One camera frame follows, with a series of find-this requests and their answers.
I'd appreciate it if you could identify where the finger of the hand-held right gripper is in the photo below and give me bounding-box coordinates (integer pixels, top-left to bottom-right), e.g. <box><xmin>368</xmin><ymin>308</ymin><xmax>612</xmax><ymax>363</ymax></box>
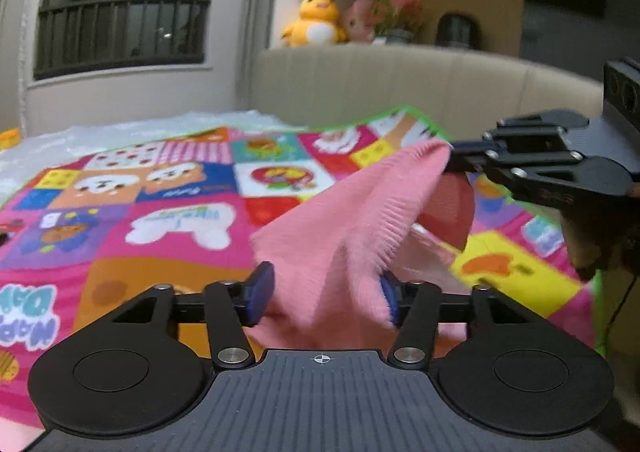
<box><xmin>450</xmin><ymin>109</ymin><xmax>591</xmax><ymax>156</ymax></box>
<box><xmin>446</xmin><ymin>152</ymin><xmax>632</xmax><ymax>207</ymax></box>

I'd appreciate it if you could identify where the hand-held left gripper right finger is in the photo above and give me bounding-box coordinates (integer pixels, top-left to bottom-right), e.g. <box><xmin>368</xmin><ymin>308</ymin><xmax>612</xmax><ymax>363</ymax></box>
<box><xmin>379</xmin><ymin>272</ymin><xmax>533</xmax><ymax>372</ymax></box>

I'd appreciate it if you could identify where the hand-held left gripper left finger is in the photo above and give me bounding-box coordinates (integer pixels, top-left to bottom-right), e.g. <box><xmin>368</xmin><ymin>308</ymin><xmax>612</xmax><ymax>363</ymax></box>
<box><xmin>111</xmin><ymin>262</ymin><xmax>277</xmax><ymax>372</ymax></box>

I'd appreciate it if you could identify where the pink corduroy garment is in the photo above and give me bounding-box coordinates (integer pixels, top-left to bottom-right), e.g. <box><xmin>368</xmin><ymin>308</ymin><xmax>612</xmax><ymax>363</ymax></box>
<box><xmin>247</xmin><ymin>139</ymin><xmax>476</xmax><ymax>358</ymax></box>

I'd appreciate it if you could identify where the person's right hand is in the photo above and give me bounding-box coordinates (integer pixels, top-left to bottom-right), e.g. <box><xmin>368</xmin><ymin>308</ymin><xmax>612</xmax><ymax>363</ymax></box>
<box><xmin>560</xmin><ymin>202</ymin><xmax>640</xmax><ymax>283</ymax></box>

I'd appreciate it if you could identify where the colourful cartoon play mat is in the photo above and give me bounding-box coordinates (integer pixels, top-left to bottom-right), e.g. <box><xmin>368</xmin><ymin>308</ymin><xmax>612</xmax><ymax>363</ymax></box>
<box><xmin>0</xmin><ymin>106</ymin><xmax>611</xmax><ymax>433</ymax></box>

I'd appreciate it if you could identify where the dark screen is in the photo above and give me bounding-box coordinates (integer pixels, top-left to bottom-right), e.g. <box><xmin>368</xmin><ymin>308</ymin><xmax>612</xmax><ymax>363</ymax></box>
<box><xmin>519</xmin><ymin>0</ymin><xmax>640</xmax><ymax>81</ymax></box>

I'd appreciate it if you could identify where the black cylindrical speaker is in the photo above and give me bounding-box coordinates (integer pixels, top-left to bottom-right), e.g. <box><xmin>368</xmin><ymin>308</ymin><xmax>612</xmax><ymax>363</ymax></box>
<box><xmin>436</xmin><ymin>12</ymin><xmax>483</xmax><ymax>50</ymax></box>

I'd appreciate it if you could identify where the beige sofa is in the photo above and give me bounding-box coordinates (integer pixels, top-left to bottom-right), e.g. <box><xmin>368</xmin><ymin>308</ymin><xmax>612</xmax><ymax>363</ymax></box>
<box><xmin>250</xmin><ymin>42</ymin><xmax>608</xmax><ymax>163</ymax></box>

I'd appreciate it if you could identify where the pink doll plush toy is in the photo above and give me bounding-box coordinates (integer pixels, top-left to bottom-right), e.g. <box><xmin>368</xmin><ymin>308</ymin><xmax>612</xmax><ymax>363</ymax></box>
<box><xmin>341</xmin><ymin>0</ymin><xmax>382</xmax><ymax>45</ymax></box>

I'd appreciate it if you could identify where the yellow duck plush toy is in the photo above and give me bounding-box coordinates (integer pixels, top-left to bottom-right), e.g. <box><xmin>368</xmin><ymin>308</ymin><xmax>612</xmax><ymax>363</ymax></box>
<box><xmin>281</xmin><ymin>0</ymin><xmax>347</xmax><ymax>48</ymax></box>

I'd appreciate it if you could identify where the black window railing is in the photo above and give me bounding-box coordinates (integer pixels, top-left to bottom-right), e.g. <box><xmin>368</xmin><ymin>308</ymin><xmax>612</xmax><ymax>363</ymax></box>
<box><xmin>34</xmin><ymin>0</ymin><xmax>210</xmax><ymax>80</ymax></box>

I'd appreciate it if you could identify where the white vertical curtain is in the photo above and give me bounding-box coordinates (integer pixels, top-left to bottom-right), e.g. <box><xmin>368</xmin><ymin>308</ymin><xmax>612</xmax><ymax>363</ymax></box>
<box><xmin>0</xmin><ymin>0</ymin><xmax>37</xmax><ymax>133</ymax></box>

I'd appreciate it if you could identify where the thin black cable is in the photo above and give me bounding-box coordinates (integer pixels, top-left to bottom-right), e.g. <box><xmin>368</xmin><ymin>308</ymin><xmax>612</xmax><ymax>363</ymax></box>
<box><xmin>604</xmin><ymin>276</ymin><xmax>634</xmax><ymax>349</ymax></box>

